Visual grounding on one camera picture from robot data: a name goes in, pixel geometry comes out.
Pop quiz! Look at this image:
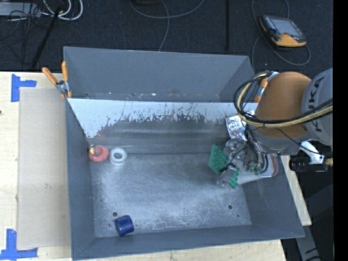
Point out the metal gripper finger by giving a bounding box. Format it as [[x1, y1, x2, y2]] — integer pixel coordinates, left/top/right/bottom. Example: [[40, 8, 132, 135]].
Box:
[[218, 165, 238, 187]]

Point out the green studded block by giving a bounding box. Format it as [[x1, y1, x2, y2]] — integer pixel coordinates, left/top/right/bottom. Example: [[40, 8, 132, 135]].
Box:
[[208, 144, 240, 189]]

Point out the silver foil packet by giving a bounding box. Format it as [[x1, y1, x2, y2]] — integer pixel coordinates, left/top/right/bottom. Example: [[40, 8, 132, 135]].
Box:
[[225, 114, 247, 140]]

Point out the grey metal bin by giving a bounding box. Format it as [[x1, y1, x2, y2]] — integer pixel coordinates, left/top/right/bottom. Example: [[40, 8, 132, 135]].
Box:
[[63, 46, 306, 260]]

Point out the blue cylinder block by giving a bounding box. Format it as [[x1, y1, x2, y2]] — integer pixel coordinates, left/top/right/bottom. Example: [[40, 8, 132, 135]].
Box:
[[114, 214, 135, 237]]

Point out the pale cardboard board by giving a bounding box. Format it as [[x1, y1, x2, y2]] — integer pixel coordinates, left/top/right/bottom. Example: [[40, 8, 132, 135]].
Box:
[[16, 87, 72, 251]]

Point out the black cylinder on white bracket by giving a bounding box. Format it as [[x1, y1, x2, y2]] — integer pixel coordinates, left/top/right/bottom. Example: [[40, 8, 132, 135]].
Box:
[[289, 141, 333, 173]]

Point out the white ring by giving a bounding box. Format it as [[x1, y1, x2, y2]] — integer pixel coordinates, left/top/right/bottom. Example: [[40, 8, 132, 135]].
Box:
[[109, 147, 128, 166]]

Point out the red ring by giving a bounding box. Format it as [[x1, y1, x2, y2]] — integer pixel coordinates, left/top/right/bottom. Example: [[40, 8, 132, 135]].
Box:
[[88, 145, 110, 164]]

